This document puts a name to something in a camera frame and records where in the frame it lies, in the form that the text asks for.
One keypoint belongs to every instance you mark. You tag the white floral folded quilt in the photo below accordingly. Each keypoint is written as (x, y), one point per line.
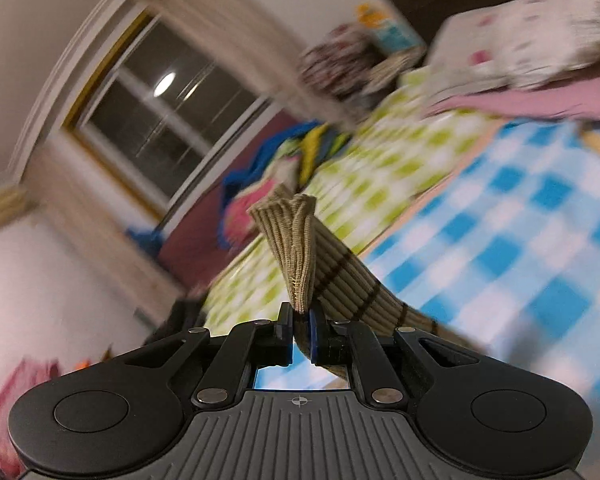
(540, 35)

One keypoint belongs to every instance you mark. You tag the maroon window seat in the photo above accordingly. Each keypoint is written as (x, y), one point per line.
(195, 240)

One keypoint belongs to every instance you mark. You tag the black clothes pile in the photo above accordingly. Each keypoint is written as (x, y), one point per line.
(177, 317)

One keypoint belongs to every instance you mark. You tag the pink blanket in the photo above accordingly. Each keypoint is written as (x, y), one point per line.
(555, 100)

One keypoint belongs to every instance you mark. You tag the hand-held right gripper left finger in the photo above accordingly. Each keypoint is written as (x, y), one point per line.
(286, 341)

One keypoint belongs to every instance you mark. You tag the brown patterned bag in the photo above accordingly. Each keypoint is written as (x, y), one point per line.
(335, 65)

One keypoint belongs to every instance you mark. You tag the blue checked plastic sheet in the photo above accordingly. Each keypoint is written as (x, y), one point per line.
(505, 235)

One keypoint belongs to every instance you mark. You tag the beige striped knit sweater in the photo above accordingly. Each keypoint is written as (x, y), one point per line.
(330, 260)

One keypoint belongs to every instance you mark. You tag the beige curtain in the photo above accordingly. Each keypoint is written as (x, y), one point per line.
(95, 230)
(240, 30)

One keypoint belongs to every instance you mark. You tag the pink bag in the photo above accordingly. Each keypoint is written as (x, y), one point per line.
(10, 400)

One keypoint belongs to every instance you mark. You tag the stack of papers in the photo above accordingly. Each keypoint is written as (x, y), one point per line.
(395, 67)

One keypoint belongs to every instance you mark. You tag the green checked bed sheet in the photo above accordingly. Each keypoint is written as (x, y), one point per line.
(380, 170)

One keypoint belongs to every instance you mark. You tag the orange packet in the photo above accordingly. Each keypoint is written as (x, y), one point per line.
(85, 364)

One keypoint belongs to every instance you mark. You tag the window with white frame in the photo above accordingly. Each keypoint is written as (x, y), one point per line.
(170, 125)

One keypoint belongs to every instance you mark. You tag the yellow cloth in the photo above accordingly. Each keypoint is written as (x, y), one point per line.
(320, 150)

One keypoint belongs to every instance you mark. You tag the blue printed cloth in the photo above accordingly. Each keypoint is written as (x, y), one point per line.
(145, 241)

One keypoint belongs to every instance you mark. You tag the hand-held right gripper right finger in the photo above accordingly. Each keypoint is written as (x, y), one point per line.
(314, 341)

